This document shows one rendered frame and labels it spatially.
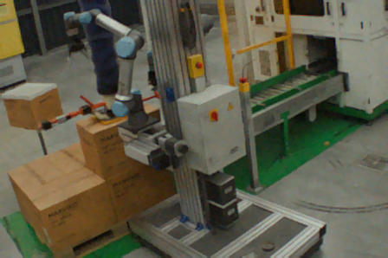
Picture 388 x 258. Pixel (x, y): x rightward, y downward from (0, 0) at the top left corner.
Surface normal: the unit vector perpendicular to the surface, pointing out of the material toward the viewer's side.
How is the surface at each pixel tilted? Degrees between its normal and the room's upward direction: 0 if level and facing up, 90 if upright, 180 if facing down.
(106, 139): 90
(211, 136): 90
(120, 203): 90
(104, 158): 90
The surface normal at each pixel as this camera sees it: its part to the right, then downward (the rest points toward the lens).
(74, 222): 0.62, 0.21
